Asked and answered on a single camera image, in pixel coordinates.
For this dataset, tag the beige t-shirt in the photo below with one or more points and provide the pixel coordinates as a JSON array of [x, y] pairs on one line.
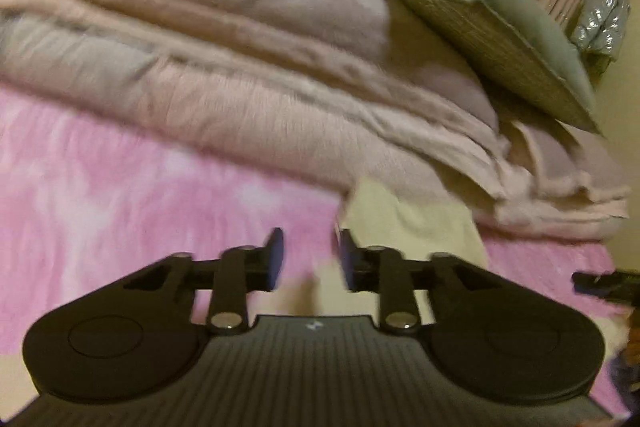
[[415, 222]]

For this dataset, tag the silver plastic bag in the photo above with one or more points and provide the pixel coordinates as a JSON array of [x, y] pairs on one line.
[[600, 17]]

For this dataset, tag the grey-green pillow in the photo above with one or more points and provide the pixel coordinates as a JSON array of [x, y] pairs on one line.
[[500, 32]]

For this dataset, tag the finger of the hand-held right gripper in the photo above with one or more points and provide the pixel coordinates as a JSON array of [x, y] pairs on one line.
[[610, 284]]

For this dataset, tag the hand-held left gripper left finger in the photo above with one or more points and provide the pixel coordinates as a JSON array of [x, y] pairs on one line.
[[274, 259]]

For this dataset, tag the pink floral bed sheet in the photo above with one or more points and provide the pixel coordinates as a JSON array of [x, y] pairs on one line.
[[125, 187]]

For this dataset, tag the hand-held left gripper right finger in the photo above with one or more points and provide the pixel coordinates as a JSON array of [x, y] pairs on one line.
[[347, 263]]

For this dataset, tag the pink folded blanket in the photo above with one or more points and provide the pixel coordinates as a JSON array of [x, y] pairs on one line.
[[225, 107], [565, 187]]

